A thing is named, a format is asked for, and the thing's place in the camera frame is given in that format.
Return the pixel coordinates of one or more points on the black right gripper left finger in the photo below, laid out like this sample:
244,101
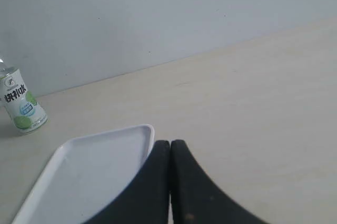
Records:
146,198

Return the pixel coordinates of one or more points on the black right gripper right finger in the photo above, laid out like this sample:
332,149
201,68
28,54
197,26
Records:
195,198

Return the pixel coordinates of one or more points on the clear plastic drink bottle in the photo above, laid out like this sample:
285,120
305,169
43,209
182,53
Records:
21,105

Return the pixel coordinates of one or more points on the white plastic tray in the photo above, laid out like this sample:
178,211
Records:
85,174

